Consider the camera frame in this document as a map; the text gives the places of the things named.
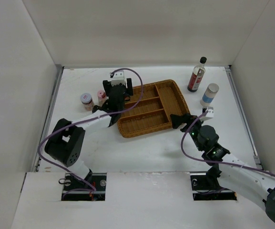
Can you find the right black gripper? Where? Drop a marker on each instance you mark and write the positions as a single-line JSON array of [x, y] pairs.
[[177, 120]]

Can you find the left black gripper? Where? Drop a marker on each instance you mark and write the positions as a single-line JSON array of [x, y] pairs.
[[129, 90]]

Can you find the pink-lid spice shaker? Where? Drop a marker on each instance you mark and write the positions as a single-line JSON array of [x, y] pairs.
[[102, 97]]

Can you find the white blue-label cylindrical container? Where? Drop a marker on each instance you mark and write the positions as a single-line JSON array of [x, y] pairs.
[[209, 94]]

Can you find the red-label lid glass jar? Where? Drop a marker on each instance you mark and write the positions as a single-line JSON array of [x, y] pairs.
[[87, 101]]

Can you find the dark soy sauce bottle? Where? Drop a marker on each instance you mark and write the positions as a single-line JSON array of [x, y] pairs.
[[197, 75]]

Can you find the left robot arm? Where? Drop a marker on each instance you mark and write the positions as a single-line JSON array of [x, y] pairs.
[[64, 144]]

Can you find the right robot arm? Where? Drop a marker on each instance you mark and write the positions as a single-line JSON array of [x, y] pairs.
[[231, 173]]

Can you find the brown wicker divided basket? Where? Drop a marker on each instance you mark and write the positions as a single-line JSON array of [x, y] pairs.
[[150, 107]]

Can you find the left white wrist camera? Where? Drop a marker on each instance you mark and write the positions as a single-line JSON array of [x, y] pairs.
[[117, 78]]

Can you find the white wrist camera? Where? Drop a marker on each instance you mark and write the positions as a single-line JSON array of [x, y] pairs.
[[117, 78], [208, 113]]

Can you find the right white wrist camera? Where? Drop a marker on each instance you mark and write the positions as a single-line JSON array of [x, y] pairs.
[[208, 113]]

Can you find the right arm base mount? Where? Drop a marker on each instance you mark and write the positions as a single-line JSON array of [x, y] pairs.
[[205, 188]]

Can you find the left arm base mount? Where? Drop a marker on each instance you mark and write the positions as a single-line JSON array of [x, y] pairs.
[[76, 190]]

